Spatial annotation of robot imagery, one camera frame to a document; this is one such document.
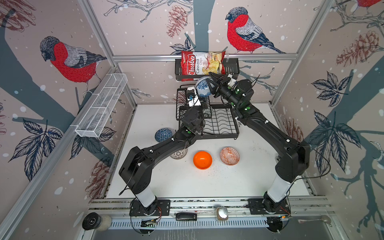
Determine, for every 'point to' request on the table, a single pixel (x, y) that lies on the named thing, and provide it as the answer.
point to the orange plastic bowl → (202, 160)
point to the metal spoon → (324, 218)
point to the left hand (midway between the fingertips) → (196, 89)
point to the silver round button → (222, 213)
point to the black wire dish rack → (219, 120)
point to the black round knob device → (91, 221)
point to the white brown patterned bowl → (180, 154)
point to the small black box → (186, 216)
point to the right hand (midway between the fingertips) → (202, 77)
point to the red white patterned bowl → (229, 156)
